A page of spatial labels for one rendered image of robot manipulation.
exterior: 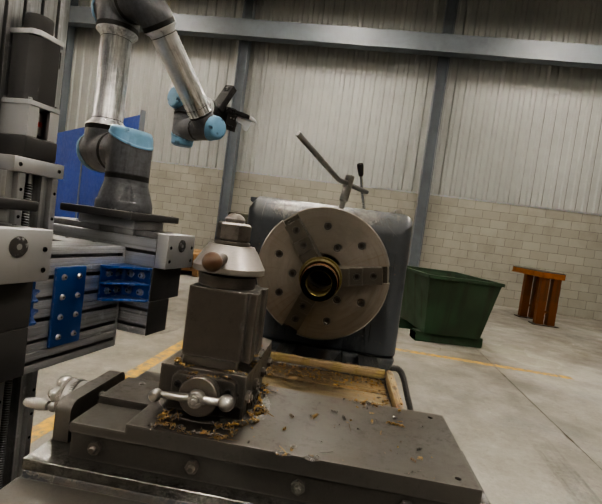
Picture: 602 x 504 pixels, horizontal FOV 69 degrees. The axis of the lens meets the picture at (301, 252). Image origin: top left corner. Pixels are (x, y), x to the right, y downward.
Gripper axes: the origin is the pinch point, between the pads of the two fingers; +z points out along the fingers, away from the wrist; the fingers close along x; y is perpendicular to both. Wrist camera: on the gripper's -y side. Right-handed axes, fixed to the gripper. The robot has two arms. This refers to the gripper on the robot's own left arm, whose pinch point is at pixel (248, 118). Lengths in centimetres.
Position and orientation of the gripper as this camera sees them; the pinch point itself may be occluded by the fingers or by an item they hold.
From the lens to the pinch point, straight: 182.8
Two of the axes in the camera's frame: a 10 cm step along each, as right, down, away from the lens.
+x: 7.7, 2.7, -5.8
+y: -2.4, 9.6, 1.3
